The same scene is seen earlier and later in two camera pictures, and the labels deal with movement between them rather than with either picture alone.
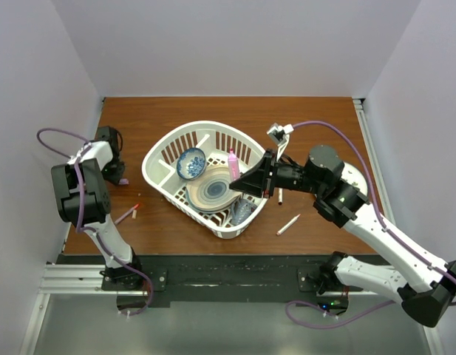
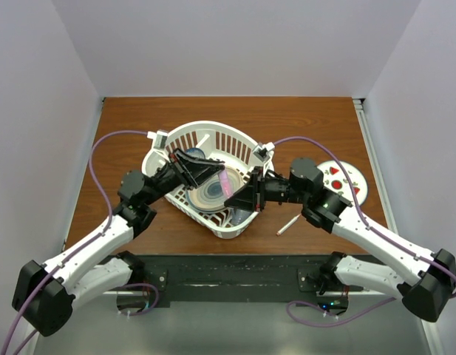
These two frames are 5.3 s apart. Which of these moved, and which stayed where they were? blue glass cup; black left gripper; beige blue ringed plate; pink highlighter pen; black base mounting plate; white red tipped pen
Moved: black left gripper; pink highlighter pen
Stayed: white red tipped pen; black base mounting plate; beige blue ringed plate; blue glass cup
